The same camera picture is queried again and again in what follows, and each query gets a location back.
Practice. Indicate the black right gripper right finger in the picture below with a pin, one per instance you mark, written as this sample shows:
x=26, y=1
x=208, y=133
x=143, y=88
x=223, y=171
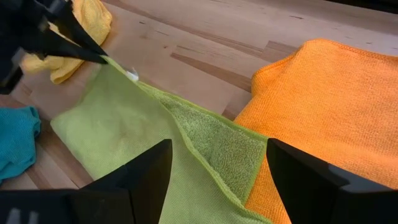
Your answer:
x=311, y=193

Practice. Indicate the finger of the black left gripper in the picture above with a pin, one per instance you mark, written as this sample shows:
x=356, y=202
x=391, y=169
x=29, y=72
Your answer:
x=62, y=49
x=73, y=26

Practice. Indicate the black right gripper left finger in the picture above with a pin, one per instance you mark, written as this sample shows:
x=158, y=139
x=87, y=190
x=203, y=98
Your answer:
x=143, y=186

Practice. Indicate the yellow microfiber towel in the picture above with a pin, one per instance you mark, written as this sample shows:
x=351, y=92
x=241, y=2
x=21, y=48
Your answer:
x=93, y=21

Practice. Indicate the green microfiber towel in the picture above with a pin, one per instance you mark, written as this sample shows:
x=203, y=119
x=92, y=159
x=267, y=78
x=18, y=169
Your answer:
x=124, y=130

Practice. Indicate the orange microfiber towel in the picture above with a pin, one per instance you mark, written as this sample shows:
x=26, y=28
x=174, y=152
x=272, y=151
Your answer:
x=326, y=109

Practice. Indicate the teal microfiber towel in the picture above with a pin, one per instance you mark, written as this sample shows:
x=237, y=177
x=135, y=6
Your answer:
x=17, y=140

